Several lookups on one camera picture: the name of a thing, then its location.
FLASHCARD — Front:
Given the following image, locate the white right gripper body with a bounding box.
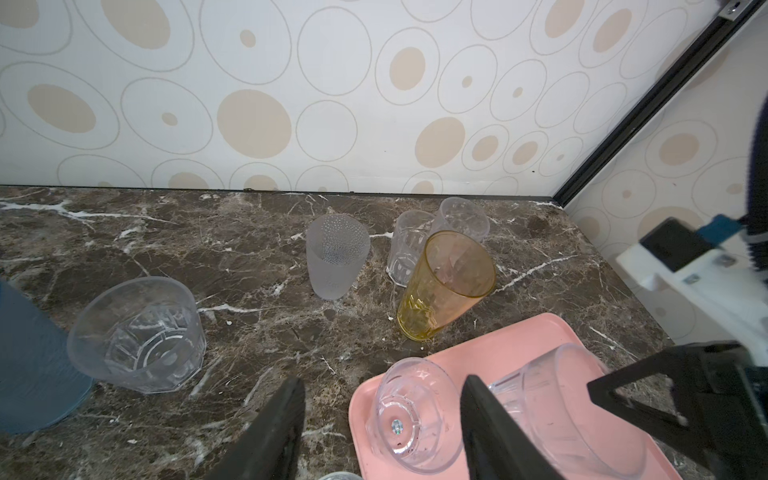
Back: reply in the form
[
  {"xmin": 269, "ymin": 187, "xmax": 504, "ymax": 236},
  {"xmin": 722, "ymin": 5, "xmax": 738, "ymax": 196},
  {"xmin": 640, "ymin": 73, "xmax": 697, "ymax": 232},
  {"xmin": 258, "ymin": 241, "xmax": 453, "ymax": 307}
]
[{"xmin": 586, "ymin": 217, "xmax": 768, "ymax": 480}]

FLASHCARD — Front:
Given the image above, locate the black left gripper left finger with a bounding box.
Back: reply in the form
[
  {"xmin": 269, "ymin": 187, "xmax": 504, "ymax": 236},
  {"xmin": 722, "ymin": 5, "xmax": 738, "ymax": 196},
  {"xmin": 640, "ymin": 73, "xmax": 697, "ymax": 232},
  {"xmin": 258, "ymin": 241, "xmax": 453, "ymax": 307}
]
[{"xmin": 206, "ymin": 377, "xmax": 306, "ymax": 480}]

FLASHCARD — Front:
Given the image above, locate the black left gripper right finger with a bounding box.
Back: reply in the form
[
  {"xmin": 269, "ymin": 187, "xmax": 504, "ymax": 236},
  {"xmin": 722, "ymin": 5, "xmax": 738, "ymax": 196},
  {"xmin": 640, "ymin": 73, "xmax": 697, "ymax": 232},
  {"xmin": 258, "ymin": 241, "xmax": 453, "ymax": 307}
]
[{"xmin": 460, "ymin": 375, "xmax": 562, "ymax": 479}]

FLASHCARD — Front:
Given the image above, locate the clear small round glass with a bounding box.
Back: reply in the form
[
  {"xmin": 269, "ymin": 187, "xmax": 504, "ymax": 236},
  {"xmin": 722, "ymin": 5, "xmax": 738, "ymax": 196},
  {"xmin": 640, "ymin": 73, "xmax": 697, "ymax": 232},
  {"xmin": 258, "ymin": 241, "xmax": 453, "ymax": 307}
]
[{"xmin": 319, "ymin": 471, "xmax": 363, "ymax": 480}]

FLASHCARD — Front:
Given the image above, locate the clear ribbed small glass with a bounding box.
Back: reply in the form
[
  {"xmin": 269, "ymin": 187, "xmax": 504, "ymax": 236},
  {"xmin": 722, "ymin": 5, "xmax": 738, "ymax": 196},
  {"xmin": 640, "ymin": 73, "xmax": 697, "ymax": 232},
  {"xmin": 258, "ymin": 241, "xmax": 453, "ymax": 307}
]
[{"xmin": 489, "ymin": 343, "xmax": 646, "ymax": 479}]

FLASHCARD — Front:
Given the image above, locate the pink plastic tray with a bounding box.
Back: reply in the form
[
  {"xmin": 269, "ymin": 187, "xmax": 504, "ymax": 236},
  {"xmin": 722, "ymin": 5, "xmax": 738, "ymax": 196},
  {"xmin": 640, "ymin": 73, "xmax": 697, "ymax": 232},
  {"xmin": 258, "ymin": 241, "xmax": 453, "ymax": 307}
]
[{"xmin": 349, "ymin": 313, "xmax": 677, "ymax": 479}]

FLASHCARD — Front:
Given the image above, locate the clear wide faceted tumbler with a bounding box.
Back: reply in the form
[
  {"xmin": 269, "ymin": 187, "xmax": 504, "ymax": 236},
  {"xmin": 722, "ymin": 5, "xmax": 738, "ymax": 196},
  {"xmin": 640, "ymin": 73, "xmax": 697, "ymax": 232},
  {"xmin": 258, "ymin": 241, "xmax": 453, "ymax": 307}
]
[{"xmin": 67, "ymin": 276, "xmax": 207, "ymax": 394}]

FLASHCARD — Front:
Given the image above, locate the clear faceted short tumbler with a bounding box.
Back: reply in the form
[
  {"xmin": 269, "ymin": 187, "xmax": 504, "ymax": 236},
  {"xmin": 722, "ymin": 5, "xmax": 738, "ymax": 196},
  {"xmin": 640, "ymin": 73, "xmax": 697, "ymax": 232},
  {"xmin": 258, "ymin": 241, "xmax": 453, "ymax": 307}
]
[{"xmin": 430, "ymin": 197, "xmax": 490, "ymax": 243}]

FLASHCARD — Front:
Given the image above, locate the yellow translucent tall glass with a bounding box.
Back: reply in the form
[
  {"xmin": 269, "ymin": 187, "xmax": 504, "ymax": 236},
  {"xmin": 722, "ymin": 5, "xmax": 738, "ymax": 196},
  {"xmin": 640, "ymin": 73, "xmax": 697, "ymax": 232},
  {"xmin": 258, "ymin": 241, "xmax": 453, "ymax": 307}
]
[{"xmin": 396, "ymin": 230, "xmax": 496, "ymax": 341}]

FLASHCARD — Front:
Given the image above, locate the frosted dotted tumbler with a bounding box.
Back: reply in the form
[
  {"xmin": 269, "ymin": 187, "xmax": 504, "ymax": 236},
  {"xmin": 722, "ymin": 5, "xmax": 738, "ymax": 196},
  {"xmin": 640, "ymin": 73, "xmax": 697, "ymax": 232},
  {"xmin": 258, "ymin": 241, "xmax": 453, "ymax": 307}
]
[{"xmin": 306, "ymin": 214, "xmax": 370, "ymax": 301}]

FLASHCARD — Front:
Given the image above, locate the clear tall faceted glass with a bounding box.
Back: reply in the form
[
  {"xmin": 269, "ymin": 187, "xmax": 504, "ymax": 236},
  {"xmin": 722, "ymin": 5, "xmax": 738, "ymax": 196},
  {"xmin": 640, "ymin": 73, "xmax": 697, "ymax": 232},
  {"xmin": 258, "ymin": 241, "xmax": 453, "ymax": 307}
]
[{"xmin": 386, "ymin": 210, "xmax": 435, "ymax": 287}]

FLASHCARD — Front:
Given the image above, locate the blue translucent tall cup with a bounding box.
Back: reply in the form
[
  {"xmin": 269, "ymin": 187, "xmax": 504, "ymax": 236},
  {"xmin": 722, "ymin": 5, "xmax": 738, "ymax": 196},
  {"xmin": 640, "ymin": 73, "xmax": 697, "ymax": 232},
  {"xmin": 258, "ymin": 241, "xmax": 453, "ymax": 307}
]
[{"xmin": 1, "ymin": 281, "xmax": 93, "ymax": 434}]

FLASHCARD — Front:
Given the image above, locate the black corrugated right cable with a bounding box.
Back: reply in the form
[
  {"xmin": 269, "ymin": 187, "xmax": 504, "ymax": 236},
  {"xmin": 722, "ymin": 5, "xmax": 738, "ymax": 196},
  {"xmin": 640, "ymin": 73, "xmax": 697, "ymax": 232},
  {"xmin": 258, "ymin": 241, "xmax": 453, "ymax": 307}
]
[{"xmin": 745, "ymin": 92, "xmax": 768, "ymax": 271}]

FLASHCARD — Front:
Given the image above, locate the black corner frame post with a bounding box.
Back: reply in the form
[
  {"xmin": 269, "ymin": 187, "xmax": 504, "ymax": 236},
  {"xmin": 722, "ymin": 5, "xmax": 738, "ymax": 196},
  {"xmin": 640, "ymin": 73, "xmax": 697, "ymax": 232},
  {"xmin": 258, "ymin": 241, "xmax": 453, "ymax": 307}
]
[{"xmin": 552, "ymin": 0, "xmax": 767, "ymax": 207}]

